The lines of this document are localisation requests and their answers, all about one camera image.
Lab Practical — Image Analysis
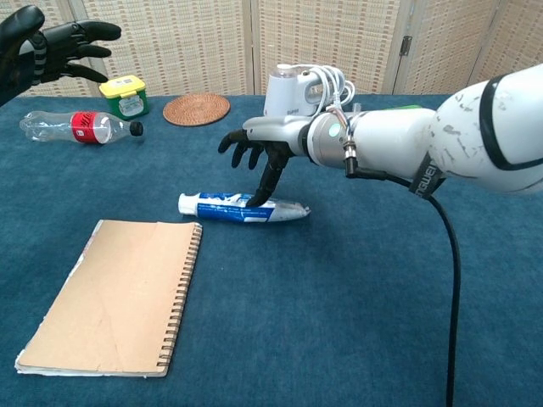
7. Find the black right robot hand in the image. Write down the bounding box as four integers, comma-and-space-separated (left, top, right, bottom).
217, 114, 313, 208

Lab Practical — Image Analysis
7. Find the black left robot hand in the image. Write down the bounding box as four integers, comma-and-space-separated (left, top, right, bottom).
0, 4, 123, 108

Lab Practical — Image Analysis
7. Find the white blue toothpaste tube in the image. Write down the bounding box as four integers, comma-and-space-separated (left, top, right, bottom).
177, 191, 311, 224

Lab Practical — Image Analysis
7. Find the white steam iron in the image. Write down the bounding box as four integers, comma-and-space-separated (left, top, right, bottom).
262, 63, 340, 119

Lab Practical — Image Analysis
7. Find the round woven rattan coaster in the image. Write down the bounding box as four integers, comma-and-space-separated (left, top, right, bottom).
162, 93, 232, 127

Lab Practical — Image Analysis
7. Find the clear plastic bottle red label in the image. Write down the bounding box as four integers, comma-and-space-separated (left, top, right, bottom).
19, 110, 144, 145

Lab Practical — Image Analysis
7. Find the green box yellow lid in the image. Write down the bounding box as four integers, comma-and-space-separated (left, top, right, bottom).
98, 75, 150, 121

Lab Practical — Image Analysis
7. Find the woven folding screen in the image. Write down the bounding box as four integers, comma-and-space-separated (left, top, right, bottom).
0, 0, 543, 103

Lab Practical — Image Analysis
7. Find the blue tablecloth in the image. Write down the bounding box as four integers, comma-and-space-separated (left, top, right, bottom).
0, 93, 543, 407

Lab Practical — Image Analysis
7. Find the brown spiral notebook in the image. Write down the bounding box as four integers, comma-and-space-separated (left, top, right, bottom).
14, 219, 204, 378

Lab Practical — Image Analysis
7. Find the white iron power cable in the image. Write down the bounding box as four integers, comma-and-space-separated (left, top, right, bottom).
311, 65, 356, 114

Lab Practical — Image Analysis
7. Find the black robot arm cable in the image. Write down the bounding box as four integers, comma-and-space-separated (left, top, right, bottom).
344, 156, 463, 407

